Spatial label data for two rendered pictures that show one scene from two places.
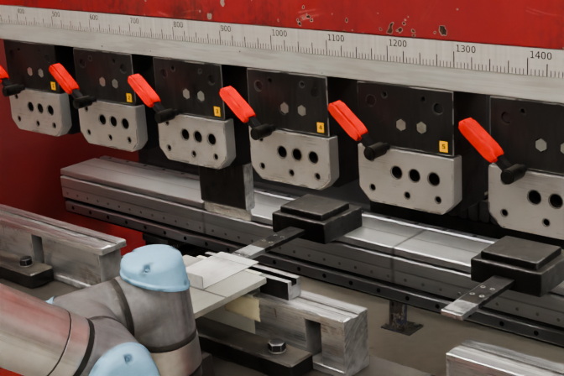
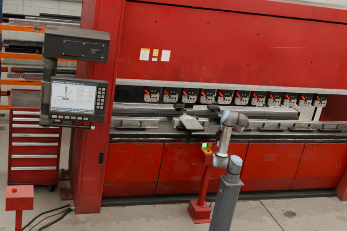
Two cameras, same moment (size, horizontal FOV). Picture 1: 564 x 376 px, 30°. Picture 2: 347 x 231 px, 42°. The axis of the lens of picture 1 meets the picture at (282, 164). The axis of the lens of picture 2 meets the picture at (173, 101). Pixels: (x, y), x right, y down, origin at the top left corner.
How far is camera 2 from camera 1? 427 cm
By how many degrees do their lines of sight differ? 59
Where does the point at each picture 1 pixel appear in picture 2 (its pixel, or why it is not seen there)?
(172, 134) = (185, 99)
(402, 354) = not seen: hidden behind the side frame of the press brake
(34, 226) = (139, 118)
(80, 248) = (154, 120)
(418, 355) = not seen: hidden behind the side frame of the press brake
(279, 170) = (205, 101)
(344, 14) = (220, 81)
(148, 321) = not seen: hidden behind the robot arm
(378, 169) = (221, 99)
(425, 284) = (198, 113)
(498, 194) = (236, 100)
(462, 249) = (200, 107)
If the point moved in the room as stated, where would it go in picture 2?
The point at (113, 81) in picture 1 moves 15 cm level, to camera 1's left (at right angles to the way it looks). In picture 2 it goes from (174, 92) to (166, 95)
